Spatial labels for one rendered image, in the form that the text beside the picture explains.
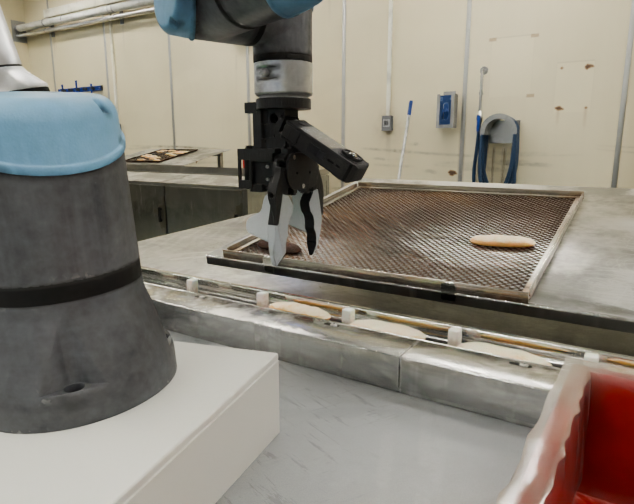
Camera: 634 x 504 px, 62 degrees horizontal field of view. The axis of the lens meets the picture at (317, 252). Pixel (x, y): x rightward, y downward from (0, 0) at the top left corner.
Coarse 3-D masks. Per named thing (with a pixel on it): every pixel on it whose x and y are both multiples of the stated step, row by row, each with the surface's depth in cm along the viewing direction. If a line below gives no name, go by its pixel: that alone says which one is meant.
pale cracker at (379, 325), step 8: (360, 320) 67; (368, 320) 66; (376, 320) 66; (376, 328) 64; (384, 328) 64; (392, 328) 64; (400, 328) 63; (408, 328) 64; (408, 336) 62; (416, 336) 62; (424, 336) 62
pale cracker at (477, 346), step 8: (464, 344) 59; (472, 344) 59; (480, 344) 58; (488, 344) 58; (488, 352) 57; (496, 352) 56; (504, 352) 56; (512, 352) 56; (520, 352) 56; (528, 360) 55; (536, 360) 54; (544, 360) 55
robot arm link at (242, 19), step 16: (224, 0) 51; (240, 0) 49; (256, 0) 48; (272, 0) 47; (288, 0) 46; (304, 0) 46; (320, 0) 48; (240, 16) 52; (256, 16) 51; (272, 16) 50; (288, 16) 50
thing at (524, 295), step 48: (384, 192) 122; (480, 192) 113; (528, 192) 109; (576, 192) 104; (240, 240) 94; (336, 240) 93; (432, 240) 89; (432, 288) 71; (480, 288) 67; (528, 288) 68
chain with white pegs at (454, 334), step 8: (192, 280) 82; (192, 288) 82; (264, 296) 74; (264, 304) 75; (344, 312) 67; (352, 312) 67; (344, 320) 68; (352, 320) 68; (456, 328) 60; (448, 336) 60; (456, 336) 60; (448, 344) 60; (456, 344) 60; (592, 360) 52
